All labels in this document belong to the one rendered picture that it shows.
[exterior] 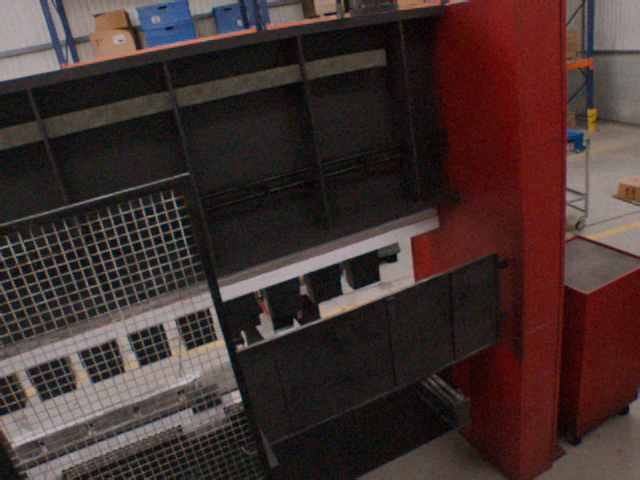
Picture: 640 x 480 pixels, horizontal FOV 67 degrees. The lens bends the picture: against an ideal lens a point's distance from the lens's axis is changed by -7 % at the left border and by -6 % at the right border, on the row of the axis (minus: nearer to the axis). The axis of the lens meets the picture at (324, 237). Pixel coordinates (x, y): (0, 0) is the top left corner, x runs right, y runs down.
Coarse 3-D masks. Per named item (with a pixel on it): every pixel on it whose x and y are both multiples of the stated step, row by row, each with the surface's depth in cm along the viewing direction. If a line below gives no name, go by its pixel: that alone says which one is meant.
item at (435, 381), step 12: (420, 384) 213; (432, 384) 205; (444, 384) 205; (420, 396) 216; (432, 396) 207; (444, 396) 198; (456, 396) 197; (432, 408) 208; (444, 408) 200; (456, 408) 191; (456, 420) 194; (468, 420) 197
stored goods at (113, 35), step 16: (96, 16) 677; (112, 16) 661; (128, 16) 705; (144, 16) 664; (160, 16) 668; (176, 16) 673; (224, 16) 693; (240, 16) 698; (96, 32) 656; (112, 32) 660; (128, 32) 668; (144, 32) 698; (160, 32) 675; (176, 32) 680; (192, 32) 686; (224, 32) 700; (96, 48) 662; (112, 48) 667; (128, 48) 672
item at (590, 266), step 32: (576, 256) 259; (608, 256) 253; (576, 288) 229; (608, 288) 228; (576, 320) 232; (608, 320) 235; (576, 352) 237; (608, 352) 243; (576, 384) 243; (608, 384) 252; (576, 416) 249; (608, 416) 262
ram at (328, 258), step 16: (416, 224) 240; (432, 224) 244; (368, 240) 231; (384, 240) 235; (400, 240) 238; (320, 256) 223; (336, 256) 226; (352, 256) 230; (272, 272) 216; (288, 272) 219; (304, 272) 222; (224, 288) 208; (240, 288) 211; (256, 288) 215; (176, 304) 202; (192, 304) 205; (208, 304) 208; (128, 320) 195; (160, 320) 201; (80, 336) 189; (112, 336) 194; (32, 352) 183; (64, 352) 188; (16, 368) 182
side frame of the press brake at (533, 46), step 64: (512, 0) 161; (448, 64) 202; (512, 64) 171; (448, 128) 216; (512, 128) 180; (512, 192) 191; (448, 256) 246; (512, 256) 202; (512, 320) 213; (512, 384) 226; (512, 448) 240
